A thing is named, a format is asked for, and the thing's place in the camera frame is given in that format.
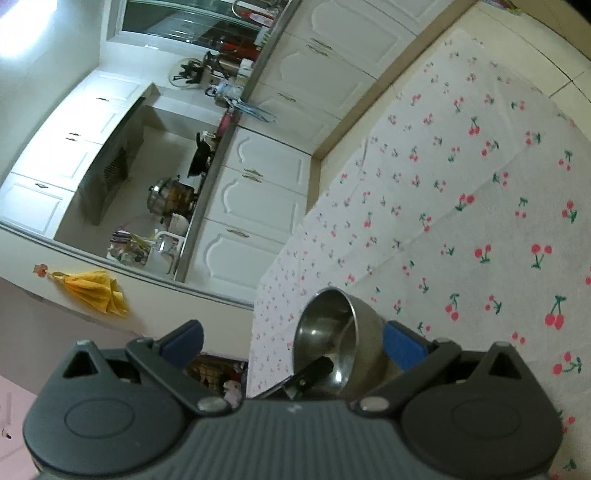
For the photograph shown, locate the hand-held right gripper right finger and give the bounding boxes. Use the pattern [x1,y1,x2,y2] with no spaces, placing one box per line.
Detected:
[358,320,532,414]

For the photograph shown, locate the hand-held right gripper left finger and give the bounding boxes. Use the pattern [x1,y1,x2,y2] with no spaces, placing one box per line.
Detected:
[60,320,230,415]

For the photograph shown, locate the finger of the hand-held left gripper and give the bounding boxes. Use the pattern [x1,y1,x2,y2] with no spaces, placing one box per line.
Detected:
[256,356,335,400]

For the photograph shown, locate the stainless steel bowl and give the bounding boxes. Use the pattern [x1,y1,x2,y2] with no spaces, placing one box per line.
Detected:
[292,287,409,400]

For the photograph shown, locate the white jug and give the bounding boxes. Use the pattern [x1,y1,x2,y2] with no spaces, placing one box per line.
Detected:
[152,229,181,274]

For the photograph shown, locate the yellow hanging towel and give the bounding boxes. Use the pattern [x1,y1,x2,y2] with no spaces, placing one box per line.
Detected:
[49,270,129,319]

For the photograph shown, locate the cutlery drainer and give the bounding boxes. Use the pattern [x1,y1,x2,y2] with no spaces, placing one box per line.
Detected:
[106,228,153,267]

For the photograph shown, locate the cherry printed tablecloth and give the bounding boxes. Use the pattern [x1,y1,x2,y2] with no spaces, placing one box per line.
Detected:
[247,34,591,480]

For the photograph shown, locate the steel pot with lid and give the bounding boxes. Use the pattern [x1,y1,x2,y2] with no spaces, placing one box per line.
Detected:
[146,175,200,219]

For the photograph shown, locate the white kitchen base cabinets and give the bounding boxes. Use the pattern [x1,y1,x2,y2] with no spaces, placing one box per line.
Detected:
[174,0,482,306]

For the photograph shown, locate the black frying pan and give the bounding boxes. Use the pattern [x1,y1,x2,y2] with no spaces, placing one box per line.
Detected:
[187,131,219,179]

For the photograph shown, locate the blue hanging towel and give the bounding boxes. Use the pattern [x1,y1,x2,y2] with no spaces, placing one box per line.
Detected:
[228,99,279,124]

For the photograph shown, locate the steel kettle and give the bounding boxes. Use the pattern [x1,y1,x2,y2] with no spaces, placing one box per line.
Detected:
[205,80,243,105]

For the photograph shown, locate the kitchen window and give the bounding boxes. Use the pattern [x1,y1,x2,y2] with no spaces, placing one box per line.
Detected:
[108,0,288,48]

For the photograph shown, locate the white wall cabinets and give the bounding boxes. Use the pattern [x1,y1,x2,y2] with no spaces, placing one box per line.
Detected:
[0,69,156,239]

